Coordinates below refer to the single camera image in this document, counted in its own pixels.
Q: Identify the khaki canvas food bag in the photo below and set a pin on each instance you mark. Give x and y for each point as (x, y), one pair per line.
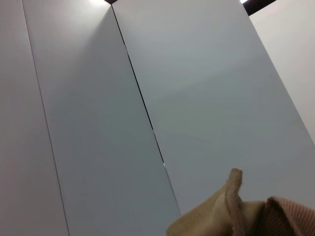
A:
(246, 216)

